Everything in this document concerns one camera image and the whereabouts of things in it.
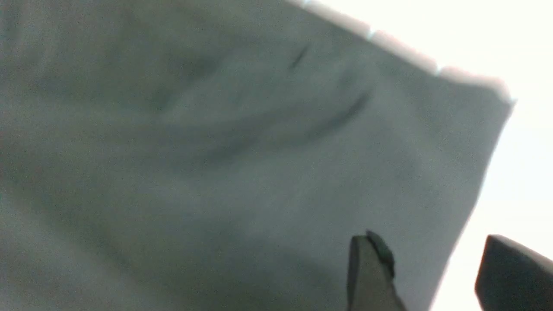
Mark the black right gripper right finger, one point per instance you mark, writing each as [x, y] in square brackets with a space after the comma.
[512, 277]

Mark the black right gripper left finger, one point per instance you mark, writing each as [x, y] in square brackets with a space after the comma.
[370, 275]

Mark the dark gray long-sleeved shirt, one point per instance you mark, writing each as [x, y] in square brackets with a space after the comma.
[218, 155]

